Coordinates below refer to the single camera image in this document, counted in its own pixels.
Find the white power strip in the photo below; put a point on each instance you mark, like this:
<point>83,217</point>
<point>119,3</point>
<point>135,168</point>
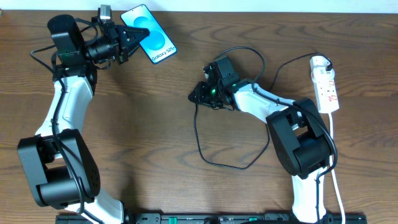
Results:
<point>326,96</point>

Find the white USB charger adapter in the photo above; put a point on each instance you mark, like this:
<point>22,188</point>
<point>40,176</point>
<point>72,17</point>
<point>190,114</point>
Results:
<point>321,69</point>

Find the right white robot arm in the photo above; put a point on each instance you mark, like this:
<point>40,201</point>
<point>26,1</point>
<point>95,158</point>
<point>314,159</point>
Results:
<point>301,140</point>

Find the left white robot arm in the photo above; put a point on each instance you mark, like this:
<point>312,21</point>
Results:
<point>58,165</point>

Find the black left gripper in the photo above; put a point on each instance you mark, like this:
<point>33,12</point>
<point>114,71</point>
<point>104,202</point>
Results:
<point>120,43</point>

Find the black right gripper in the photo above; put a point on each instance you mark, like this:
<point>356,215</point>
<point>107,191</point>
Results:
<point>204,94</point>

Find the blue Galaxy smartphone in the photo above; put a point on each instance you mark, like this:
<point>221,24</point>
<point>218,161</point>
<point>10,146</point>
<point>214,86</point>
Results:
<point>157,45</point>

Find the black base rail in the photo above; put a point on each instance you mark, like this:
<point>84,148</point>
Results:
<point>156,218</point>

